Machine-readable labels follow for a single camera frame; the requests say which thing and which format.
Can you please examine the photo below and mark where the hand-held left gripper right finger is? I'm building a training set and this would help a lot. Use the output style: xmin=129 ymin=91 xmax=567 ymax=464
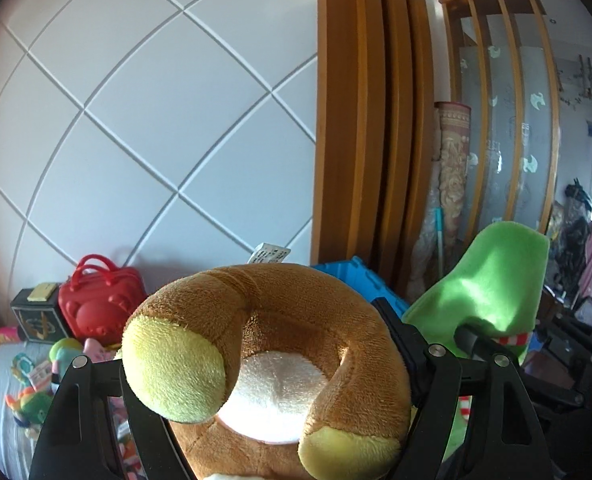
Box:
xmin=371 ymin=297 xmax=559 ymax=480

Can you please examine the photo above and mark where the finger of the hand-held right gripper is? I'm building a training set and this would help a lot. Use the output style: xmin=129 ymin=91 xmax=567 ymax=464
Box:
xmin=538 ymin=327 xmax=592 ymax=363
xmin=453 ymin=324 xmax=586 ymax=408

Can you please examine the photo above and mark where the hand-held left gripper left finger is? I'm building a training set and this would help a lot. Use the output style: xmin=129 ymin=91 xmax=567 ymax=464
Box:
xmin=28 ymin=355 xmax=197 ymax=480

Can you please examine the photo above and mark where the large green plush toy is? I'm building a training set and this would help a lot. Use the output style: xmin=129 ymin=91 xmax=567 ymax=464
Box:
xmin=401 ymin=220 xmax=551 ymax=466

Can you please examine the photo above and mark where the blue plastic storage crate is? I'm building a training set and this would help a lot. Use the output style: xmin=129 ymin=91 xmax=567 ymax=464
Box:
xmin=310 ymin=256 xmax=409 ymax=321

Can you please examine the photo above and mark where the brown bear plush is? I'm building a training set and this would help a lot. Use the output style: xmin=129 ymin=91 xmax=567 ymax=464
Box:
xmin=121 ymin=242 xmax=411 ymax=480

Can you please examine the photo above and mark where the black bag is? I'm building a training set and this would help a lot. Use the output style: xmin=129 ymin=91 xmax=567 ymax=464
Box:
xmin=558 ymin=182 xmax=592 ymax=281

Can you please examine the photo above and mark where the yellow duck plush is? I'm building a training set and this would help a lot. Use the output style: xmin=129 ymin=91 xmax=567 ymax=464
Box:
xmin=5 ymin=387 xmax=52 ymax=428

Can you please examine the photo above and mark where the pink and white small box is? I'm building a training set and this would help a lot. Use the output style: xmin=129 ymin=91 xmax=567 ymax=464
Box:
xmin=30 ymin=362 xmax=53 ymax=391

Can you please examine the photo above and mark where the red bear carry case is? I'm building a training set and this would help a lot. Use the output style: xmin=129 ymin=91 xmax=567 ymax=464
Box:
xmin=58 ymin=254 xmax=149 ymax=348

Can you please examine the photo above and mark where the teal toy watch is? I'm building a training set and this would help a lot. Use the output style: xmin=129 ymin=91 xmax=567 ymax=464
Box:
xmin=11 ymin=352 xmax=34 ymax=378

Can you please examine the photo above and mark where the black gift box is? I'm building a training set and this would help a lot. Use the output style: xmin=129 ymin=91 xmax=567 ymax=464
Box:
xmin=10 ymin=287 xmax=72 ymax=343

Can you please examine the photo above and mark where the rolled patterned carpet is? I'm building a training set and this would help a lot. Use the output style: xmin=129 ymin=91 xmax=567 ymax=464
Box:
xmin=408 ymin=101 xmax=472 ymax=301

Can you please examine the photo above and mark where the small yellow-green box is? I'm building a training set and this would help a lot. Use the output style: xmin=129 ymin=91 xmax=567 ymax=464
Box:
xmin=28 ymin=282 xmax=59 ymax=303

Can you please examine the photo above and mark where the wooden glass partition screen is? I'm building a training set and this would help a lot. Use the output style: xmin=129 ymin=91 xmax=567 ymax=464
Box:
xmin=438 ymin=0 xmax=561 ymax=236

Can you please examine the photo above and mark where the artificial vine decoration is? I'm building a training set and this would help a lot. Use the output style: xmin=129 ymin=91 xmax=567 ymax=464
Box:
xmin=558 ymin=55 xmax=592 ymax=116

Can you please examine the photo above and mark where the teal and white mop handle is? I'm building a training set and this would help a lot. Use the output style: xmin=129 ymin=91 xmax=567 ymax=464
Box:
xmin=433 ymin=207 xmax=449 ymax=281

